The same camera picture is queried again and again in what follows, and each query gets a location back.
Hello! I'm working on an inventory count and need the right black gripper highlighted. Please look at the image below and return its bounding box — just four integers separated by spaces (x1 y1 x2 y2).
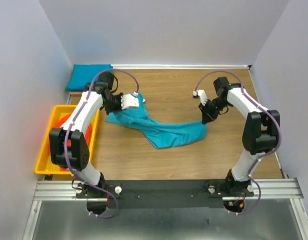
198 97 230 124

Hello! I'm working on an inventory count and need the teal t shirt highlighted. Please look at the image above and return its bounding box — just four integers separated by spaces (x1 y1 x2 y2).
67 64 113 86
106 93 207 149

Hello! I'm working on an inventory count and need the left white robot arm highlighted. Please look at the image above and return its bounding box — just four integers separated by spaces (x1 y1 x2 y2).
49 70 128 198

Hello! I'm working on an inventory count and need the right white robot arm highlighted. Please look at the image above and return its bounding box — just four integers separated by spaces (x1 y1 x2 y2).
192 77 281 196

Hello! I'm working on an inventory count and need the folded pink t shirt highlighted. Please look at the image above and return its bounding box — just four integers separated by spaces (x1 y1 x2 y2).
69 91 83 95

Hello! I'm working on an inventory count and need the folded teal t shirt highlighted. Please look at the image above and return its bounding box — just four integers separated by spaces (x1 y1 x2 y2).
67 64 113 86

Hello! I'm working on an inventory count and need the folded green t shirt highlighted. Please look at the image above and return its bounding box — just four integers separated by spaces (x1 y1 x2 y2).
65 85 84 92

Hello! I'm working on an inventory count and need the orange t shirt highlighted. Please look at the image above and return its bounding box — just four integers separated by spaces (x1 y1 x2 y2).
49 115 90 171

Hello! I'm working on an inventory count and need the yellow plastic bin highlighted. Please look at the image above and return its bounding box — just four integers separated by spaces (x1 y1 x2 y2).
35 104 100 175

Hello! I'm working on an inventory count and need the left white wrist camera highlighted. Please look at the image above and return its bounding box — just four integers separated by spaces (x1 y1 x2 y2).
121 91 139 110

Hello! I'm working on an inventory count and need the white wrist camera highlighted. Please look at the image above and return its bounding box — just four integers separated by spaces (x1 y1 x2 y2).
121 91 139 110
192 89 208 106

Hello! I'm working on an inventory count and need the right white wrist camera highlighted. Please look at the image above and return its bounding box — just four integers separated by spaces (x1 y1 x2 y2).
192 89 208 106

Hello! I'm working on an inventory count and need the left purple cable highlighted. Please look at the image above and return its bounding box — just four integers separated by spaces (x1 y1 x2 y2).
64 68 142 219

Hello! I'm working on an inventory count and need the purple cable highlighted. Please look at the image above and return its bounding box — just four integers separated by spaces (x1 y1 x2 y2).
194 70 283 216
64 68 142 219

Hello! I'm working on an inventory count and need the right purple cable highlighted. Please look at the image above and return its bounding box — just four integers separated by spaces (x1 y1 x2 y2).
194 70 283 216

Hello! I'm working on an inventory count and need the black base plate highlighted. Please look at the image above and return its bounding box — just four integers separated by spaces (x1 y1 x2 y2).
73 178 254 214

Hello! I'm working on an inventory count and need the aluminium frame rail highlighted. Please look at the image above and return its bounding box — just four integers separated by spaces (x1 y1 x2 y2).
23 178 308 240

